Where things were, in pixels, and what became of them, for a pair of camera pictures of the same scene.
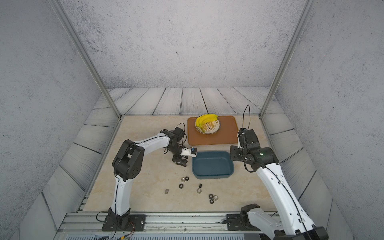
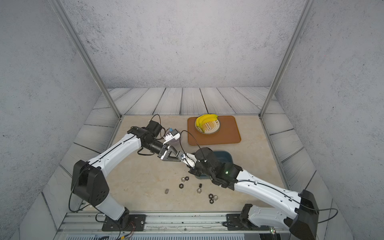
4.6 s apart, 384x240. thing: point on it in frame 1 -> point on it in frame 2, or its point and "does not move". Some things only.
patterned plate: x=210 y=128 does not move
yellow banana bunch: x=200 y=120 does not move
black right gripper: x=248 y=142 -> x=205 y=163
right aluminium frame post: x=306 y=11 does not move
